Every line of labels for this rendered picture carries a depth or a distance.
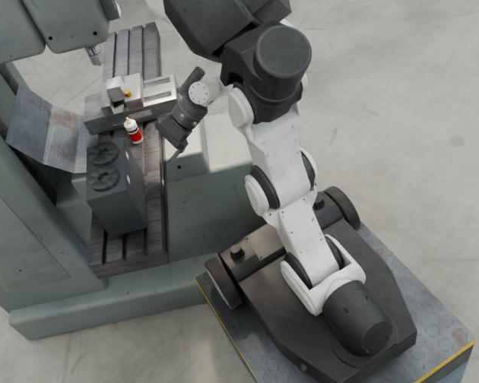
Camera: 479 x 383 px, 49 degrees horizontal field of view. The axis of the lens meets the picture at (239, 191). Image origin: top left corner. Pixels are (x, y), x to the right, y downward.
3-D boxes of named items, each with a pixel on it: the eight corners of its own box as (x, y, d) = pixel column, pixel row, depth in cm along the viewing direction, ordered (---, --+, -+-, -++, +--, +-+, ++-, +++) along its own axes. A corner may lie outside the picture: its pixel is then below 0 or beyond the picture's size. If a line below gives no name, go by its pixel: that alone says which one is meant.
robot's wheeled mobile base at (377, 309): (443, 331, 174) (454, 282, 149) (314, 422, 164) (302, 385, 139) (328, 210, 214) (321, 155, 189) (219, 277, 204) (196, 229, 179)
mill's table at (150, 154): (160, 36, 241) (155, 20, 235) (171, 263, 161) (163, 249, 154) (112, 48, 243) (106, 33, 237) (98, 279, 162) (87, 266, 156)
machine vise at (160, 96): (179, 87, 201) (170, 64, 193) (182, 112, 192) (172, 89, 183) (92, 109, 204) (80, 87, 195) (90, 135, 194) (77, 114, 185)
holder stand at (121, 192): (144, 175, 175) (122, 134, 160) (148, 227, 161) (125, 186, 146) (109, 185, 176) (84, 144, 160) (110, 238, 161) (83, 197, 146)
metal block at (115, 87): (126, 88, 193) (120, 75, 188) (126, 99, 189) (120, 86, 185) (112, 92, 193) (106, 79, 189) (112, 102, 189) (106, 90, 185)
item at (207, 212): (268, 194, 263) (244, 105, 218) (278, 247, 242) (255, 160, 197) (113, 229, 269) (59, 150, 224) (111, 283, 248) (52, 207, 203)
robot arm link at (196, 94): (207, 117, 164) (229, 90, 159) (193, 123, 155) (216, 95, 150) (181, 91, 165) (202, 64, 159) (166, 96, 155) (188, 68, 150)
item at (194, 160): (203, 112, 220) (195, 90, 211) (210, 173, 197) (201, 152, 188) (89, 140, 224) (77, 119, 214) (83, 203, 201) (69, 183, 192)
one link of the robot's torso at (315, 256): (355, 273, 170) (317, 153, 145) (304, 306, 167) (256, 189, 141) (329, 250, 183) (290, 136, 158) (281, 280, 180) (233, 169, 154)
